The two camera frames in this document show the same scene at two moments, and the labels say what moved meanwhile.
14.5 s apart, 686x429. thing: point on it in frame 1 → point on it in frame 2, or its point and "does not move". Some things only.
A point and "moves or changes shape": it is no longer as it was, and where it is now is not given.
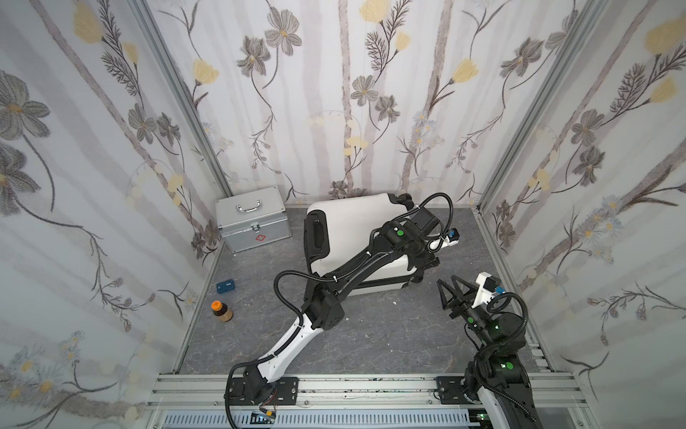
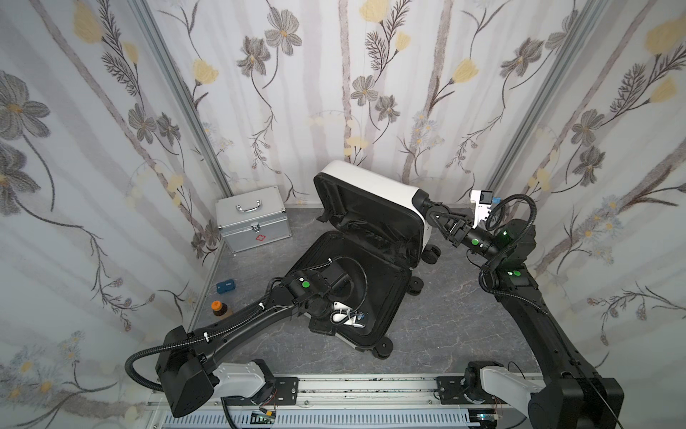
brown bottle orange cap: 221,311 does not move
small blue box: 226,285 does not move
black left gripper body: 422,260 → 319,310
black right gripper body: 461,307 → 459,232
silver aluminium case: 253,220 does not move
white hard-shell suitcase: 337,231 moves or changes shape
